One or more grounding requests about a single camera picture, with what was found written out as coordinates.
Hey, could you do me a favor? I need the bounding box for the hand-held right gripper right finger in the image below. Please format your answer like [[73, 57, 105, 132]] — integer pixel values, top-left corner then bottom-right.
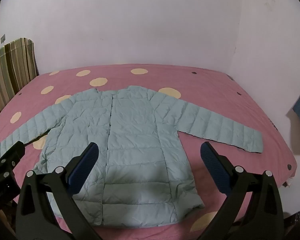
[[197, 141, 286, 240]]

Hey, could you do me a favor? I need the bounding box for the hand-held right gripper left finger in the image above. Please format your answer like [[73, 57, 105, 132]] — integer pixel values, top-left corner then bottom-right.
[[15, 142, 103, 240]]

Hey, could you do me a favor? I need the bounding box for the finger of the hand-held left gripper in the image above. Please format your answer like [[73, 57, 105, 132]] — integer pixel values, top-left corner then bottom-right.
[[0, 141, 26, 174]]

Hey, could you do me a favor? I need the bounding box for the light blue puffer jacket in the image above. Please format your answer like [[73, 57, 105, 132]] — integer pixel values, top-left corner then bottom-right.
[[0, 85, 263, 227]]

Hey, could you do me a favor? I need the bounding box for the pink dotted bed sheet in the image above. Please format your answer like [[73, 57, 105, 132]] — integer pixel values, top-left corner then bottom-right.
[[0, 63, 297, 240]]

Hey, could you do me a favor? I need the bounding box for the striped cushion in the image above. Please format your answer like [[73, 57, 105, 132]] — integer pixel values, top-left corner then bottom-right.
[[0, 37, 39, 125]]

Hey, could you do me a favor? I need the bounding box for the black object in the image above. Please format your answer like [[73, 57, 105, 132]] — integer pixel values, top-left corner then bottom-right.
[[282, 211, 300, 232]]

